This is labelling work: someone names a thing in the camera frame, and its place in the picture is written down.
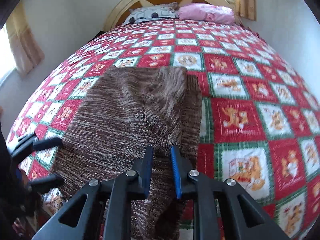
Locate pink pillow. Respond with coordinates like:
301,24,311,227
177,3,235,25

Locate cream wooden headboard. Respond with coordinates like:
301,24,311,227
104,0,235,30

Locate brown knit sweater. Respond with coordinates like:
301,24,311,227
51,65,202,240

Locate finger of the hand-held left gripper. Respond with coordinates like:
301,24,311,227
29,174,65,194
32,137,63,152

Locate beige patterned curtain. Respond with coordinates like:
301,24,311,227
6,2,45,77
235,0,257,22

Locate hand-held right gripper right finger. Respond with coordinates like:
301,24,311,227
170,145,290,240

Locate dark cloth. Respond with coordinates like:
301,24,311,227
89,31,104,42

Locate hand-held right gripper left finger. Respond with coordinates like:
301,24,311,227
31,145,154,240

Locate red checkered printed quilt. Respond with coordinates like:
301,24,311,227
5,17,320,240

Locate window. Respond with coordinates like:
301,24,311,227
0,22,16,85

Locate grey patterned pillow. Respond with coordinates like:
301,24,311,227
122,2,179,25

